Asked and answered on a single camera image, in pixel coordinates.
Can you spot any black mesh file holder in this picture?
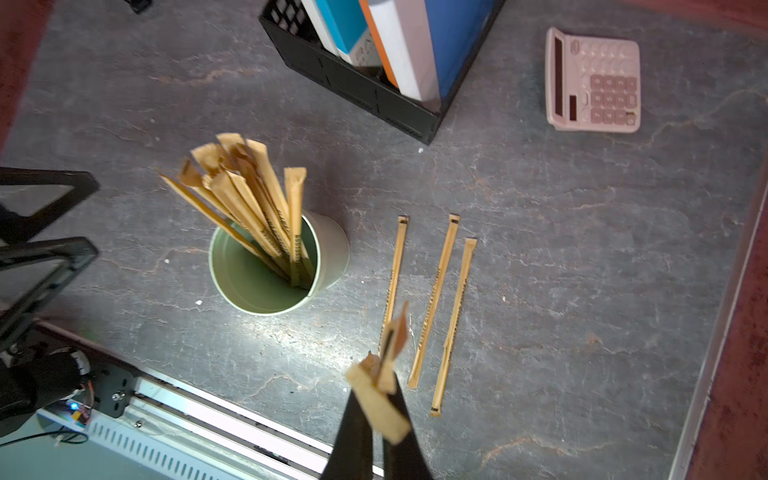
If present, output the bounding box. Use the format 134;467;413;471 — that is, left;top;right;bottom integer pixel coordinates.
259;1;504;145

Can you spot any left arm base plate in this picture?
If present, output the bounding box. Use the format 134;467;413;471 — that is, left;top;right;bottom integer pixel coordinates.
89;358;140;418

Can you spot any green metal cup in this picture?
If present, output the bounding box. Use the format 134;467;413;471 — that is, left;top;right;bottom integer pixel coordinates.
208;211;350;316

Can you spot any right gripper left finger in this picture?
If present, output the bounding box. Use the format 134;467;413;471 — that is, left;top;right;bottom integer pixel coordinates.
320;392;373;480

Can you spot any black stapler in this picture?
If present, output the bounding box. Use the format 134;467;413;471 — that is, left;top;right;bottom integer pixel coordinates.
125;0;153;15

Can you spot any orange book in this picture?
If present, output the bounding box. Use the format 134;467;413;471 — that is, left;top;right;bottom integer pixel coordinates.
359;0;399;89

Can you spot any blue folder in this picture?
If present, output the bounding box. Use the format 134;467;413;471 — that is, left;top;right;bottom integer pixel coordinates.
425;0;494;99

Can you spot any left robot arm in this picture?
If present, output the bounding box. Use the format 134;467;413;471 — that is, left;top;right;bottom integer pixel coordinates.
1;167;99;436

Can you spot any straw bundle in cup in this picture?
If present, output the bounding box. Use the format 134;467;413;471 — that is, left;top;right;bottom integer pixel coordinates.
160;132;316;289

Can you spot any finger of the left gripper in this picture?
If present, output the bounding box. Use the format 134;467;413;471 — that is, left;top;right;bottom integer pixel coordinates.
1;167;100;244
1;237;99;351

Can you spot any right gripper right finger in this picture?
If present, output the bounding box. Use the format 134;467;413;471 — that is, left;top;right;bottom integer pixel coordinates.
381;386;433;480

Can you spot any pink calculator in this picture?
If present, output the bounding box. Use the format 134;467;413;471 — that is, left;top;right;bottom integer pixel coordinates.
545;27;641;134

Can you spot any teal book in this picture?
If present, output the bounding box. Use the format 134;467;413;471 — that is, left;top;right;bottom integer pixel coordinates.
316;0;382;68

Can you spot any aluminium front rail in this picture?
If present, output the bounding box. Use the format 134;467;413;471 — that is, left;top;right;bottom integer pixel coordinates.
38;370;332;479

